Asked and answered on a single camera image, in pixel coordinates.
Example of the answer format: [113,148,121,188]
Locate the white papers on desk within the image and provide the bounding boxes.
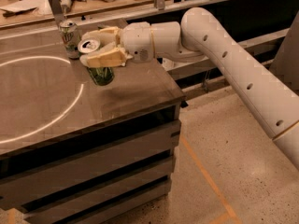
[0,0,50,14]

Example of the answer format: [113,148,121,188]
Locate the grey metal bracket post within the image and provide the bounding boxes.
[48,0,64,25]

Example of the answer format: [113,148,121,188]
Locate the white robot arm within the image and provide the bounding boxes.
[80,7,299,168]

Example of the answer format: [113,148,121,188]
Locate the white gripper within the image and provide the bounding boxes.
[79,22,154,68]

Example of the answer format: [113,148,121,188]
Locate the green soda can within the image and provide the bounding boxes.
[78,38,114,86]

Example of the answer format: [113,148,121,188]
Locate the left clear sanitizer bottle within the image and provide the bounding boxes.
[162,58,175,70]

